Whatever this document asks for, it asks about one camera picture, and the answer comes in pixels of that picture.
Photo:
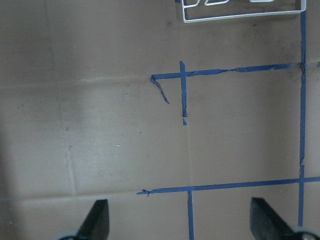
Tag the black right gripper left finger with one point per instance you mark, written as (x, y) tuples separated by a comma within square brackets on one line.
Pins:
[(96, 225)]

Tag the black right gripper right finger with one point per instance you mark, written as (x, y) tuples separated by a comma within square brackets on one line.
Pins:
[(265, 223)]

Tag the white wire cup rack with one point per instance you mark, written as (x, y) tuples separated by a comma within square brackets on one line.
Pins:
[(195, 11)]

